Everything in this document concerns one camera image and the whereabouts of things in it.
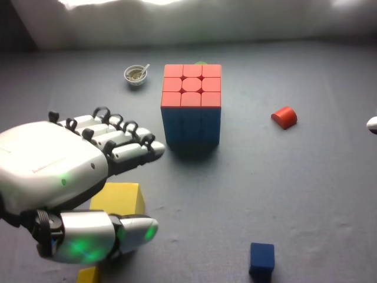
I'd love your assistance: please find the Rubik's cube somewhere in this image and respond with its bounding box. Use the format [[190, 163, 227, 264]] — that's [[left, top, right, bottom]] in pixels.
[[160, 63, 223, 154]]

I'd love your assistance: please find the large yellow block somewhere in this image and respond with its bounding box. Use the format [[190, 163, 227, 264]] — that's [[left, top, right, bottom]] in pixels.
[[89, 182, 146, 216]]

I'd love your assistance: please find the small yellow triangular block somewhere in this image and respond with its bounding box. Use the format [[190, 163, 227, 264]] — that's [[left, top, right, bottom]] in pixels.
[[76, 265, 102, 283]]

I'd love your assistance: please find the red half-cylinder block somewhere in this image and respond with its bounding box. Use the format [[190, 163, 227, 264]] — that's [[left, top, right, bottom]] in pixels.
[[270, 106, 299, 131]]

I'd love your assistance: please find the small toy bowl with spoon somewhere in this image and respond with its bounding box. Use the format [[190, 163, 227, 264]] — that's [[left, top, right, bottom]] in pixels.
[[123, 63, 151, 88]]

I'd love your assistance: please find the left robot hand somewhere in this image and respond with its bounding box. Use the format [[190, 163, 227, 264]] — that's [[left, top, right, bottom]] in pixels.
[[0, 106, 166, 265]]

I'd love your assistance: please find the blue cube block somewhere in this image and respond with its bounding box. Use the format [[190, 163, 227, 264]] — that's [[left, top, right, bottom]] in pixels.
[[249, 242, 276, 277]]

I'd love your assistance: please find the grey table cloth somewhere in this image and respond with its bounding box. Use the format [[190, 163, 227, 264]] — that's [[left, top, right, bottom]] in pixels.
[[0, 40, 377, 283]]

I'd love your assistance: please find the white backdrop sheet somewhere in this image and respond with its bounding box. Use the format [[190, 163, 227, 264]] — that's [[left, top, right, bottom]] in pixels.
[[11, 0, 377, 51]]

